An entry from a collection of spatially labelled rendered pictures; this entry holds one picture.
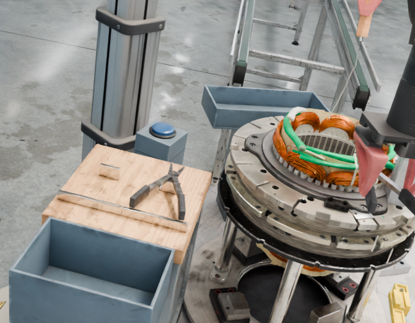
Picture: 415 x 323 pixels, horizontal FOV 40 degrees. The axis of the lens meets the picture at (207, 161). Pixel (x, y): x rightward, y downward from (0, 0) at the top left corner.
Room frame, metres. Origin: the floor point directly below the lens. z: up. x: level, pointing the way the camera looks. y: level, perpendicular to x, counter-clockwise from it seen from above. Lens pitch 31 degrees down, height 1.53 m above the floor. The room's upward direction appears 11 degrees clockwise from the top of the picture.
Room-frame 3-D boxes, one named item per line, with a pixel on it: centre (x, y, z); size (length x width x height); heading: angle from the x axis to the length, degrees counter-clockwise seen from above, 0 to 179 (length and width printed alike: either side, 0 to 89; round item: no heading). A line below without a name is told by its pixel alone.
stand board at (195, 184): (0.67, 0.09, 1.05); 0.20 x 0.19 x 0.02; 175
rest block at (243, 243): (0.91, -0.12, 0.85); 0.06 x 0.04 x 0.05; 131
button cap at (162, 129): (0.91, 0.09, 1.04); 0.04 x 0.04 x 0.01
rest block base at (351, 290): (0.87, -0.29, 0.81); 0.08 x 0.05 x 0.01; 49
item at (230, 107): (1.08, -0.10, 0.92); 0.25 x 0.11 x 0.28; 109
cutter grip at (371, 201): (0.60, -0.21, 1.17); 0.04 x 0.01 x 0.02; 178
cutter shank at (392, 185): (0.66, -0.23, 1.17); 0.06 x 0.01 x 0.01; 34
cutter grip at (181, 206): (0.62, 0.02, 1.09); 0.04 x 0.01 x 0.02; 10
